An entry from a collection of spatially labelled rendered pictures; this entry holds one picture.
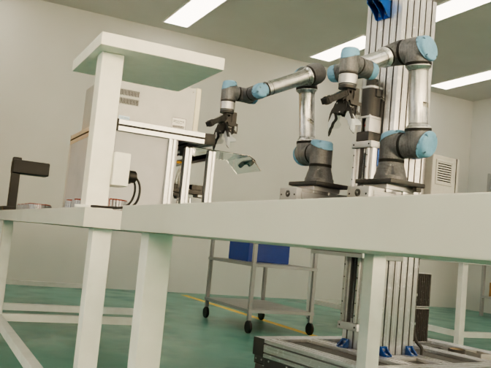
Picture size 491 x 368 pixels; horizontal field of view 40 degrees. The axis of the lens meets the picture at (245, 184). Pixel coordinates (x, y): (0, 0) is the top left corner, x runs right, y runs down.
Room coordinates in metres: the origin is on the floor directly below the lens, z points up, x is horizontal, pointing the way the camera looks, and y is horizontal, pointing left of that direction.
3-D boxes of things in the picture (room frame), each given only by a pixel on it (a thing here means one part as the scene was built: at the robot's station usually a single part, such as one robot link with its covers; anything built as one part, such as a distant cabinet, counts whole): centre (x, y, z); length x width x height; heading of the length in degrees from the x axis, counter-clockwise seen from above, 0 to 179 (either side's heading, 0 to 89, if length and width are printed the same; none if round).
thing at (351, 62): (2.60, -0.37, 1.45); 0.09 x 0.08 x 0.11; 131
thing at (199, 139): (2.85, 0.48, 1.09); 0.68 x 0.44 x 0.05; 26
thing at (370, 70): (2.68, -0.43, 1.45); 0.11 x 0.11 x 0.08; 41
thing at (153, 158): (2.53, 0.41, 0.91); 0.28 x 0.03 x 0.32; 116
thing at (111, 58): (1.93, 0.33, 0.98); 0.37 x 0.35 x 0.46; 26
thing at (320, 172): (3.44, -0.38, 1.09); 0.15 x 0.15 x 0.10
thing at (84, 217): (2.89, 0.41, 0.72); 2.20 x 1.01 x 0.05; 26
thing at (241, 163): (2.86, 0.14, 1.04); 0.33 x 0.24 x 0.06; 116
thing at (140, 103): (2.87, 0.49, 1.22); 0.44 x 0.39 x 0.20; 26
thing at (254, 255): (5.76, -0.20, 0.51); 1.01 x 0.60 x 1.01; 26
